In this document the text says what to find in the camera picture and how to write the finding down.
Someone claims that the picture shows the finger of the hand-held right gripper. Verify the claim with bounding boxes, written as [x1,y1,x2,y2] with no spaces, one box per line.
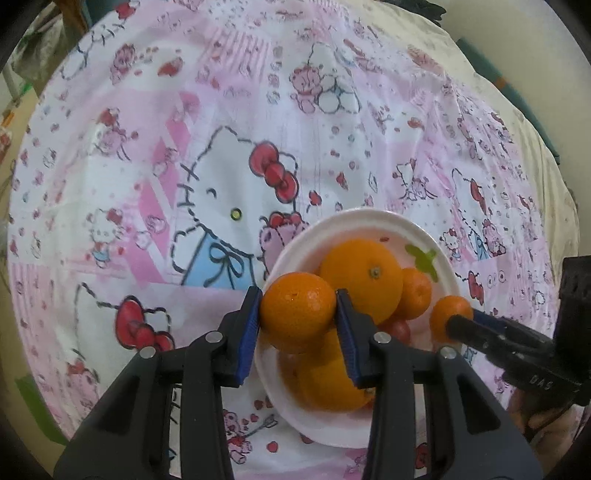
[472,309,552,344]
[444,314,556,371]

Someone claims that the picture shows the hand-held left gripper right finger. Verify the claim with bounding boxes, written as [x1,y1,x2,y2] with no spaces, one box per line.
[335,288,544,480]

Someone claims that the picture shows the pink strawberry-print plate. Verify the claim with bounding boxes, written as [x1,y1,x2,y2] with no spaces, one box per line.
[254,209,474,449]

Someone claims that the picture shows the pink cartoon printed blanket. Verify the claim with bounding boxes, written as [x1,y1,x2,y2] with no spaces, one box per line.
[6,0,579,480]

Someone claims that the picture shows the person's right hand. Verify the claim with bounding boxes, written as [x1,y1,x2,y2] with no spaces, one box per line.
[508,390,584,446]

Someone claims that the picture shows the small mandarin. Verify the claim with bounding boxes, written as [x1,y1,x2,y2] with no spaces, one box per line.
[429,295,475,345]
[260,272,337,354]
[392,267,434,320]

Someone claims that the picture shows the red grape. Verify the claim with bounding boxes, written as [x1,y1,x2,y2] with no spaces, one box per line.
[378,318,412,345]

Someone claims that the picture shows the teal mat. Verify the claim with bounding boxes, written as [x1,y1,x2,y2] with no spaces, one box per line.
[456,39,562,165]

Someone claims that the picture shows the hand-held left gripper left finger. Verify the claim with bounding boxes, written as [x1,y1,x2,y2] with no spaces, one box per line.
[53,285,264,480]

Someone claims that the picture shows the dark clothes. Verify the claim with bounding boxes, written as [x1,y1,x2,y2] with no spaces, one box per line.
[405,0,447,20]

